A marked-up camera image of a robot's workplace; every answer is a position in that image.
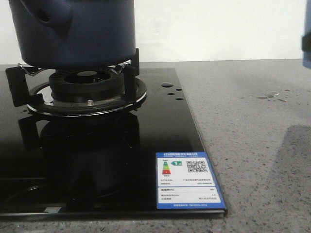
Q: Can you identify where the dark blue cooking pot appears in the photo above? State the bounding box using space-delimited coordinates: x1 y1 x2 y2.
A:
9 0 136 69

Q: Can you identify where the light blue ribbed cup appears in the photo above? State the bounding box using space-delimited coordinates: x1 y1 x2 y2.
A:
301 0 311 69

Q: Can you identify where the black metal pot support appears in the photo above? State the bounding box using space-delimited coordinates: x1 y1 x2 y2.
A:
5 49 147 118

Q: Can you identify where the black glass gas stove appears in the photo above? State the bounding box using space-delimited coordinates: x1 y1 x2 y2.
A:
0 68 227 220

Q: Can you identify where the blue white energy label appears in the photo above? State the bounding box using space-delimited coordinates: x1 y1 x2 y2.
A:
155 151 226 211

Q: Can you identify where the black gas burner head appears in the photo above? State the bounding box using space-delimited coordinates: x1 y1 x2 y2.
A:
49 68 124 103

